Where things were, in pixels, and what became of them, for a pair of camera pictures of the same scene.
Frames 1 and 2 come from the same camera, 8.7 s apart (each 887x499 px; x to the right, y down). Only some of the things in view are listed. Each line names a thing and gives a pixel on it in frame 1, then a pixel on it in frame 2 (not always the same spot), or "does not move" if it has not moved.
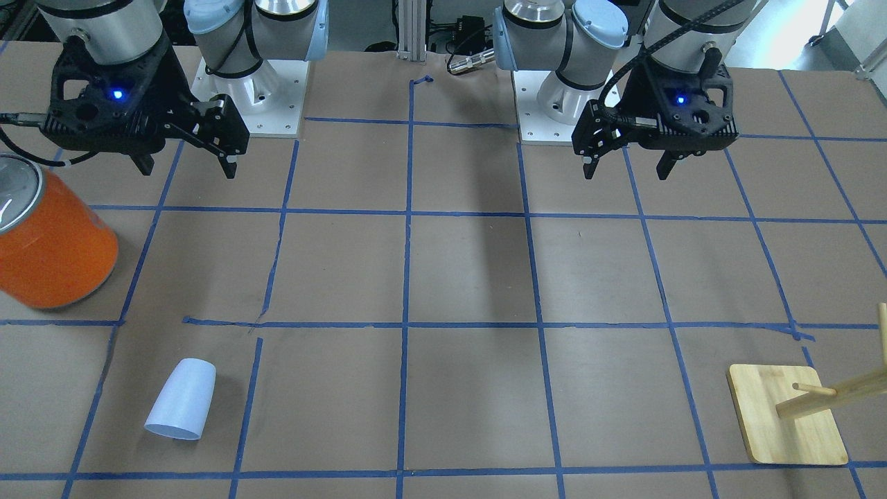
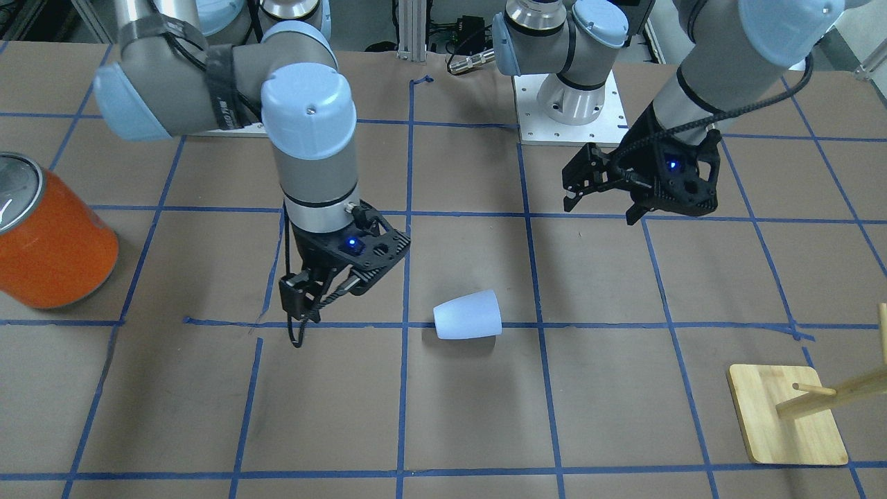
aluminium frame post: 412,19 does not move
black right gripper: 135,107 to 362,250
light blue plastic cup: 181,407 to 472,315
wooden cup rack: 784,411 does not move
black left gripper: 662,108 to 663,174
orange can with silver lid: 57,250 does not move
